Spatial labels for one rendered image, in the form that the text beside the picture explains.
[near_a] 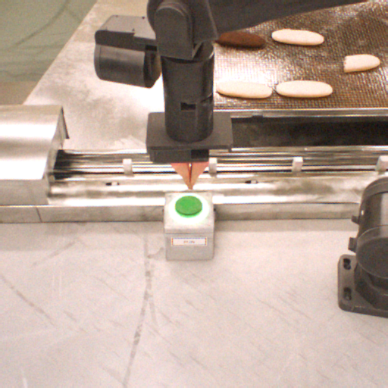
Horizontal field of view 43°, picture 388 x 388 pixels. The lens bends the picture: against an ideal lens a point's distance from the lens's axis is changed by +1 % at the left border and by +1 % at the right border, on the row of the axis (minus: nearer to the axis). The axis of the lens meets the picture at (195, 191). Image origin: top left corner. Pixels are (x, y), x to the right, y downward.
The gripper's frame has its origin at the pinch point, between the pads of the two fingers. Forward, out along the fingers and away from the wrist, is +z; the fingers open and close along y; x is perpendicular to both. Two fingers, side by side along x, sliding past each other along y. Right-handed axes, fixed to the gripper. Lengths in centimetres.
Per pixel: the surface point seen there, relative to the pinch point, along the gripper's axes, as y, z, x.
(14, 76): -90, 94, 173
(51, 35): -79, 94, 214
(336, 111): 25.2, 5.8, 22.6
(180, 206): -1.4, 4.5, -0.3
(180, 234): -1.5, 6.8, -3.5
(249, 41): 11.6, 2.2, 40.5
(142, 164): -8.1, 10.0, 14.3
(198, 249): 0.9, 10.4, -3.4
